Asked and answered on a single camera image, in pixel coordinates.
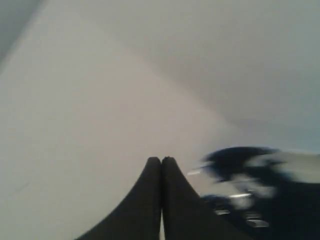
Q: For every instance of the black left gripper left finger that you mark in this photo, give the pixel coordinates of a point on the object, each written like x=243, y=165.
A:
x=138, y=216

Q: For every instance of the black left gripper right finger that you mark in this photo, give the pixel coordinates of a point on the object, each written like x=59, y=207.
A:
x=185, y=215

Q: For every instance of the white square paint plate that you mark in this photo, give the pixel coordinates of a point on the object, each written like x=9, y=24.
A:
x=266, y=193

